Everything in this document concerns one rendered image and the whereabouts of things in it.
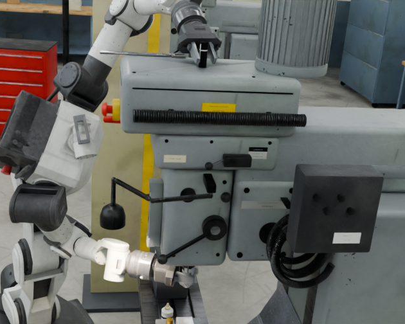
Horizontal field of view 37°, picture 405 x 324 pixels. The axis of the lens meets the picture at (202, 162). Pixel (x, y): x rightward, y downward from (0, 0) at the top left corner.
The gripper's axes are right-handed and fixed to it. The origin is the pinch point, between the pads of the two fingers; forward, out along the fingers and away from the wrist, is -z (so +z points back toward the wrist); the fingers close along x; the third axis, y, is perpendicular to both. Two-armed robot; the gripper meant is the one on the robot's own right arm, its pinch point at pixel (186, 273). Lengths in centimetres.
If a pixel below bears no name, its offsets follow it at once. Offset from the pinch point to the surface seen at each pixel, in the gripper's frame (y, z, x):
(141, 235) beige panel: 80, 61, 160
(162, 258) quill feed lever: -13.5, 4.3, -16.1
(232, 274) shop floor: 124, 7, 205
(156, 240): -12.9, 9.1, -5.5
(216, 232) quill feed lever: -21.7, -9.5, -10.6
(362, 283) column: -11, -52, -5
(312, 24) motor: -80, -27, 0
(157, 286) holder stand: 24.6, 15.8, 26.6
